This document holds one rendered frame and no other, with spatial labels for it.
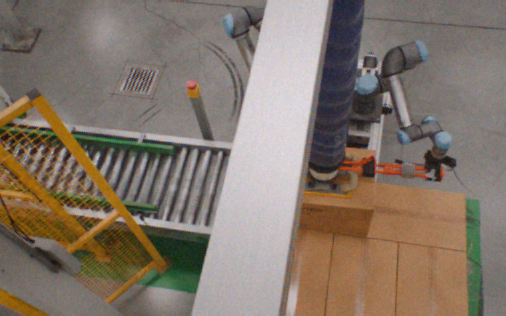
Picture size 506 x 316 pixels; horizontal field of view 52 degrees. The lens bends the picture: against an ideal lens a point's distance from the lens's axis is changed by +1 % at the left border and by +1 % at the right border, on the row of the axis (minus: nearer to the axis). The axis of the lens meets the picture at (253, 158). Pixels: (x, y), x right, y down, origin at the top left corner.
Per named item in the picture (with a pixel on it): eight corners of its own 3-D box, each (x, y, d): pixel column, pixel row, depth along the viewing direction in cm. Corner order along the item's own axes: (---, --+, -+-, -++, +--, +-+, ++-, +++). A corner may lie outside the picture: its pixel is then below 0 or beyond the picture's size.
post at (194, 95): (210, 165, 423) (186, 91, 337) (212, 158, 427) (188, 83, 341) (218, 166, 422) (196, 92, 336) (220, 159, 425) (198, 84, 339)
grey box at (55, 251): (38, 267, 233) (4, 244, 208) (42, 256, 236) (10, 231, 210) (79, 273, 230) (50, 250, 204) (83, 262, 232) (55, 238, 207)
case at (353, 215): (273, 226, 332) (269, 199, 298) (281, 172, 352) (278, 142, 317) (367, 236, 323) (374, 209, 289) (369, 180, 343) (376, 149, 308)
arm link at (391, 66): (378, 51, 252) (406, 146, 255) (399, 45, 253) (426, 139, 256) (370, 55, 263) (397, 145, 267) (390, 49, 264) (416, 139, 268)
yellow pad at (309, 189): (292, 193, 299) (291, 189, 295) (294, 178, 304) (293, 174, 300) (351, 199, 294) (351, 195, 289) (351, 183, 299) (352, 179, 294)
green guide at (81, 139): (-27, 131, 393) (-34, 124, 385) (-21, 120, 398) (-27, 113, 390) (174, 155, 365) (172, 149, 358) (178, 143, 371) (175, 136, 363)
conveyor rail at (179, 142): (-11, 132, 410) (-25, 119, 394) (-8, 127, 412) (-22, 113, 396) (275, 167, 370) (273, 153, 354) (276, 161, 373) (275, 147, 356)
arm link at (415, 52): (369, 79, 308) (397, 42, 254) (393, 72, 309) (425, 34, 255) (376, 97, 306) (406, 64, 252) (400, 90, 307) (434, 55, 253)
